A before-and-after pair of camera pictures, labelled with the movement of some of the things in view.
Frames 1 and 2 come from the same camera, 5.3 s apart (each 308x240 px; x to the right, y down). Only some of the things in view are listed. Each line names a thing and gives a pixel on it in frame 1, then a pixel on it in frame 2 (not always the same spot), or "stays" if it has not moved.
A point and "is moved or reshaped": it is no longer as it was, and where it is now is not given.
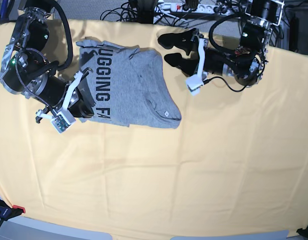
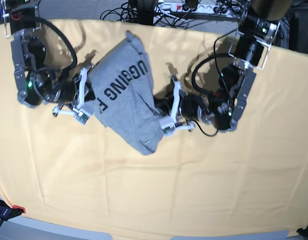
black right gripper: (214, 59) -> (190, 104)
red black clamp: (2, 210) stays
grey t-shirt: (127, 86) is moved or reshaped
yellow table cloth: (241, 162) stays
